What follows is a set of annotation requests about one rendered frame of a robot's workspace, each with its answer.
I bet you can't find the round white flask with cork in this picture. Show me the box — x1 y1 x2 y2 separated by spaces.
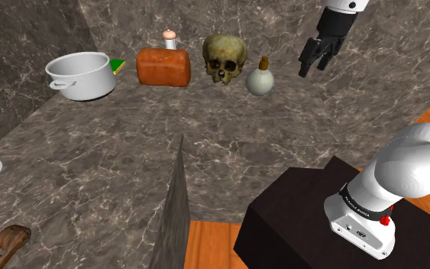
245 56 275 97

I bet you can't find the dark robot stand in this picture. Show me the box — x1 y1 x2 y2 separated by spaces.
233 155 430 269

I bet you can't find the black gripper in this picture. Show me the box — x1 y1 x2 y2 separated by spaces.
298 7 358 79

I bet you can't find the brown wooden handle tool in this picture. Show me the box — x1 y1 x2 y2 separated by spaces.
0 224 32 269

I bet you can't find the brown bread loaf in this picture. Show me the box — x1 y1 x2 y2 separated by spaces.
135 47 192 88

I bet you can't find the white shaker with pink cap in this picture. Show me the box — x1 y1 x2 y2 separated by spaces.
162 29 177 50

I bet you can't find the white cooking pot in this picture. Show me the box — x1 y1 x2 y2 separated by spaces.
44 51 118 102

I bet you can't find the yellowed skull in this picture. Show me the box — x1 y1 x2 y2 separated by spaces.
202 34 249 86

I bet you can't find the green yellow sponge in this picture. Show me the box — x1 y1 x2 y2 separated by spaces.
109 58 127 76

